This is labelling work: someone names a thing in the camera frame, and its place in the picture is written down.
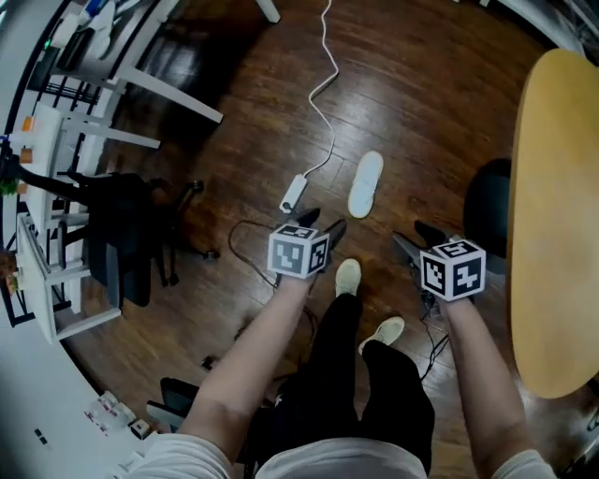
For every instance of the black office chair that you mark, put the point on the black office chair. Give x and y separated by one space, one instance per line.
117 224

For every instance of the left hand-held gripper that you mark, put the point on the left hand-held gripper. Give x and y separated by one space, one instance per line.
297 252

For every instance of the person's cream shoe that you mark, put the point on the person's cream shoe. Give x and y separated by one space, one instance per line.
384 331
348 276

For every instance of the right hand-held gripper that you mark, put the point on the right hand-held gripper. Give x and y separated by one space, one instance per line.
454 271

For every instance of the white side table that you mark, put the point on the white side table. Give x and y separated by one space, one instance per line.
37 276

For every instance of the person's left forearm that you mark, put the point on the person's left forearm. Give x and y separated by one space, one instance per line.
243 365

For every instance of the person's white printed shirt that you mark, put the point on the person's white printed shirt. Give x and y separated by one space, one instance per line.
337 460

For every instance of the round wooden table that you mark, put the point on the round wooden table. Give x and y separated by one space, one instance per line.
557 234

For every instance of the person's black trousers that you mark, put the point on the person's black trousers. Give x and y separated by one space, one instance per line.
337 383

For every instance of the black table base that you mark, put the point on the black table base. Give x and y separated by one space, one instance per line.
486 210

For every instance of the white cluttered desk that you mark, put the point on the white cluttered desk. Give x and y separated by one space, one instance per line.
140 79

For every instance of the white slipper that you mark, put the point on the white slipper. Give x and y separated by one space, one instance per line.
365 184

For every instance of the person's right cream shoe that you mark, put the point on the person's right cream shoe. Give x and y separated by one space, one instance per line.
384 331

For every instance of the white stool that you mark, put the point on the white stool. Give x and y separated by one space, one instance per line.
267 8

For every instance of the person's left cream shoe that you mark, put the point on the person's left cream shoe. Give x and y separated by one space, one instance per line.
348 276

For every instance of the person's right forearm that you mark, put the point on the person's right forearm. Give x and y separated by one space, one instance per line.
482 374

